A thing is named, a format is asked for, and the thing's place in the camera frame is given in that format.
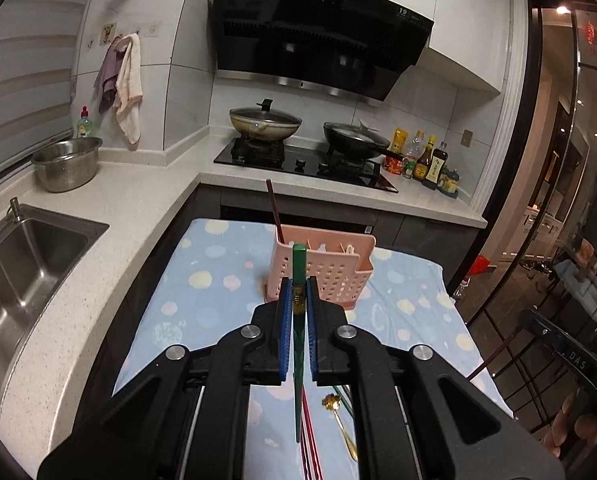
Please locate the wall hook sticker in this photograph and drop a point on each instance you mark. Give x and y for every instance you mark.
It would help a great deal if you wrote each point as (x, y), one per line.
(109, 32)

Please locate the white window blind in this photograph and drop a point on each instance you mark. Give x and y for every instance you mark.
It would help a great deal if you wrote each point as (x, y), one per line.
(23, 85)

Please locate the black gas stove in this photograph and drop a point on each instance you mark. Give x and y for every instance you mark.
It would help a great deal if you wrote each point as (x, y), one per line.
(303, 162)

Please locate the small green bottles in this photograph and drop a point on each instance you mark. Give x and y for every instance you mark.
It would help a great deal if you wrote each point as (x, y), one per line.
(451, 182)

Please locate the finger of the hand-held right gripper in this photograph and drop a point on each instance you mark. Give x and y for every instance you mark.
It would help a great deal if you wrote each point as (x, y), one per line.
(538, 327)

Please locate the dark red chopstick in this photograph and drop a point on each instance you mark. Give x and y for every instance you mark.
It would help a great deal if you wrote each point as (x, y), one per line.
(488, 360)
(274, 210)

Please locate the green chopstick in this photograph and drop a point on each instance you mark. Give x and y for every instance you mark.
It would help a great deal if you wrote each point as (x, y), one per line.
(346, 404)
(299, 270)

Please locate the blue printed tablecloth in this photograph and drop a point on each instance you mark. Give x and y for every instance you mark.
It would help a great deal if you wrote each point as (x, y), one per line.
(218, 270)

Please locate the brown sauce bottle yellow label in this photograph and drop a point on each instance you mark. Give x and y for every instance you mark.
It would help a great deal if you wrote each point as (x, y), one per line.
(423, 165)

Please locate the black range hood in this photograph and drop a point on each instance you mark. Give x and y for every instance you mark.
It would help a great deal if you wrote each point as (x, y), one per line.
(308, 35)

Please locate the purple cloth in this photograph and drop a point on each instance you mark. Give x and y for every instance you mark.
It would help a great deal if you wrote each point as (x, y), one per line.
(106, 80)

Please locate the pink perforated utensil holder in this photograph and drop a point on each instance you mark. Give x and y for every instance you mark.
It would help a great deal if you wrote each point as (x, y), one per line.
(336, 272)

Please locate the green dish soap bottle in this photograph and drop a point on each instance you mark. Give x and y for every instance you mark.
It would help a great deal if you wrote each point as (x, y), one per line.
(84, 127)

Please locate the yellow seasoning bottle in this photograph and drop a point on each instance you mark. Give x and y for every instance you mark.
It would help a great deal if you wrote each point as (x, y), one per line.
(399, 141)

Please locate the steel colander bowl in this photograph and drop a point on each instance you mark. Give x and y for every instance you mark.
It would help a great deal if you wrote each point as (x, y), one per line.
(68, 165)

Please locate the tan wall switch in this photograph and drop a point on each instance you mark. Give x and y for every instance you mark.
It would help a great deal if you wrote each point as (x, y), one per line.
(467, 138)

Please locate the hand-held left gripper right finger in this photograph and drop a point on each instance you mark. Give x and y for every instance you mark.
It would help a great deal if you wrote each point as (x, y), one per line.
(312, 332)

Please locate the white wall outlet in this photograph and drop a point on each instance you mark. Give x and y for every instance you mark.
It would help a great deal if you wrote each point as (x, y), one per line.
(153, 29)

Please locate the red plastic object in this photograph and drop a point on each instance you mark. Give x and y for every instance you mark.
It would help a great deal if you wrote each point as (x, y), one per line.
(478, 265)

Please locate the gold spoon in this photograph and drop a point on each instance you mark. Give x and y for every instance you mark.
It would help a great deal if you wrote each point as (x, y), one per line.
(332, 402)

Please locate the steel soap pump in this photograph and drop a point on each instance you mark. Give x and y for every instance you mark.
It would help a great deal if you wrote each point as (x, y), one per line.
(15, 210)

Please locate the clear oil bottle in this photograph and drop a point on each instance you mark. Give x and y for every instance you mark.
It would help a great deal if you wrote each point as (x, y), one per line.
(416, 145)

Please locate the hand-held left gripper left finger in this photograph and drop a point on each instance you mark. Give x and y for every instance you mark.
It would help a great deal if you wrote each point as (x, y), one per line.
(286, 332)

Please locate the glass sliding door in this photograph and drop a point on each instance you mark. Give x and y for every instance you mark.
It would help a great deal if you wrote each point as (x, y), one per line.
(568, 185)

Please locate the person's right hand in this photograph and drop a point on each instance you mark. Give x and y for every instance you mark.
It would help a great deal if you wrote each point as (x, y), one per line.
(578, 427)

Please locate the steel sink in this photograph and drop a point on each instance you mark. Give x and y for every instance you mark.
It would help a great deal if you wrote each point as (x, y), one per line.
(23, 270)

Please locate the black wok with lid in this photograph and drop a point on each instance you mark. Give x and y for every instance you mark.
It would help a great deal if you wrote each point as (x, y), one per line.
(353, 137)

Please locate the red striped chopstick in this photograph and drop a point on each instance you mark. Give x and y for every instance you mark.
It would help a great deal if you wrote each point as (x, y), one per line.
(314, 452)
(306, 440)

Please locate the small green-capped jar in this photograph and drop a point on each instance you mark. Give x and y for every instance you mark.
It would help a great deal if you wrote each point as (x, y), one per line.
(409, 170)

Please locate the beige wok with glass lid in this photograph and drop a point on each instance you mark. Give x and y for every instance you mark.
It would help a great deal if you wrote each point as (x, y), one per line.
(266, 122)

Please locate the white wall cabinet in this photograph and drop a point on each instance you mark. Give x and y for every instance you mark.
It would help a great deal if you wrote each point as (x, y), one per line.
(468, 25)

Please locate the dark soy sauce bottle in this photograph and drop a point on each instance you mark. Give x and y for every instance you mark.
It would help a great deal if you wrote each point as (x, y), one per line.
(436, 170)

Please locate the pale pink towel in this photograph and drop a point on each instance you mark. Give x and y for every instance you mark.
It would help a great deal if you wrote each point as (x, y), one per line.
(129, 95)

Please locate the red seasoning packet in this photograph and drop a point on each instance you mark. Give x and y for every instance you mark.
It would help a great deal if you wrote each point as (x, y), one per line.
(393, 164)

